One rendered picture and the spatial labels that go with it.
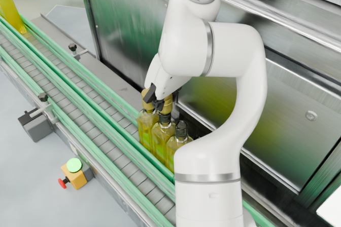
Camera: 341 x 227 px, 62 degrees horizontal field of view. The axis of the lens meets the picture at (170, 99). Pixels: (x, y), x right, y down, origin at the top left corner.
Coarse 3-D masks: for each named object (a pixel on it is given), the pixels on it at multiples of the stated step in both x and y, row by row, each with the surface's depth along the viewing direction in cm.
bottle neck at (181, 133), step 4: (176, 124) 65; (180, 124) 66; (184, 124) 66; (176, 128) 65; (180, 128) 67; (184, 128) 64; (176, 132) 66; (180, 132) 65; (184, 132) 65; (176, 136) 67; (180, 136) 66; (184, 136) 66; (180, 140) 67; (184, 140) 67
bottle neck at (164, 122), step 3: (159, 114) 68; (162, 114) 67; (165, 114) 67; (168, 114) 67; (159, 117) 68; (162, 117) 68; (165, 117) 67; (168, 117) 68; (159, 120) 69; (162, 120) 68; (165, 120) 68; (168, 120) 69; (159, 123) 71; (162, 123) 69; (165, 123) 69; (168, 123) 70; (162, 126) 70; (165, 126) 70; (168, 126) 70
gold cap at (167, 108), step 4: (168, 96) 64; (172, 96) 64; (164, 100) 63; (168, 100) 63; (172, 100) 65; (164, 104) 64; (168, 104) 64; (172, 104) 66; (164, 108) 65; (168, 108) 65; (172, 108) 66; (160, 112) 66; (164, 112) 66; (168, 112) 66
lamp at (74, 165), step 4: (72, 160) 91; (76, 160) 92; (68, 164) 91; (72, 164) 90; (76, 164) 91; (80, 164) 92; (68, 168) 90; (72, 168) 90; (76, 168) 90; (80, 168) 92; (72, 172) 91; (76, 172) 92
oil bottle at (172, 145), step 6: (168, 138) 70; (174, 138) 69; (192, 138) 70; (168, 144) 69; (174, 144) 68; (180, 144) 68; (168, 150) 71; (174, 150) 69; (168, 156) 73; (168, 162) 75; (168, 168) 78; (174, 174) 77
